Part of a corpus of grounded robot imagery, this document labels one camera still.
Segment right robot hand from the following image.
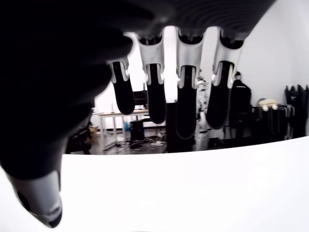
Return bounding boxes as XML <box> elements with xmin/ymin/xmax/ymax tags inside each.
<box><xmin>0</xmin><ymin>0</ymin><xmax>278</xmax><ymax>228</ymax></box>

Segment desk with white legs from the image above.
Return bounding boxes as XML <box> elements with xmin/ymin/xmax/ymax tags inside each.
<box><xmin>96</xmin><ymin>110</ymin><xmax>150</xmax><ymax>151</ymax></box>

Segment cardboard box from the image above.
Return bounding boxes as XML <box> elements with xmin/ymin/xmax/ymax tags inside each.
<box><xmin>88</xmin><ymin>125</ymin><xmax>99</xmax><ymax>139</ymax></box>

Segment black office chair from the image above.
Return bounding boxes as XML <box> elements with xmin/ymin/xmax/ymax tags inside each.
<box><xmin>65</xmin><ymin>127</ymin><xmax>93</xmax><ymax>155</ymax></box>

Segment black monitor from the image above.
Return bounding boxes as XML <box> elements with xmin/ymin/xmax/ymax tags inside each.
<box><xmin>132</xmin><ymin>90</ymin><xmax>148</xmax><ymax>108</ymax></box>

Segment black computer tower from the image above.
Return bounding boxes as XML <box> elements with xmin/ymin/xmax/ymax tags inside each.
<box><xmin>130</xmin><ymin>120</ymin><xmax>145</xmax><ymax>141</ymax></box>

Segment silver humanoid robot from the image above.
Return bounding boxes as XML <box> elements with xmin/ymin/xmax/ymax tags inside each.
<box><xmin>195</xmin><ymin>76</ymin><xmax>211</xmax><ymax>151</ymax></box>

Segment cream plush toy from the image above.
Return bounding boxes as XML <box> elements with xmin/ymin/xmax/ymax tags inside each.
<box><xmin>257</xmin><ymin>98</ymin><xmax>278</xmax><ymax>111</ymax></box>

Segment black equipment rack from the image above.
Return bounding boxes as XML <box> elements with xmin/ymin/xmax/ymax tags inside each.
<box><xmin>252</xmin><ymin>103</ymin><xmax>296</xmax><ymax>141</ymax></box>

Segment tall black folded stands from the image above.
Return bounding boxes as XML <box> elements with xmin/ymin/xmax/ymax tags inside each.
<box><xmin>284</xmin><ymin>84</ymin><xmax>309</xmax><ymax>140</ymax></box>

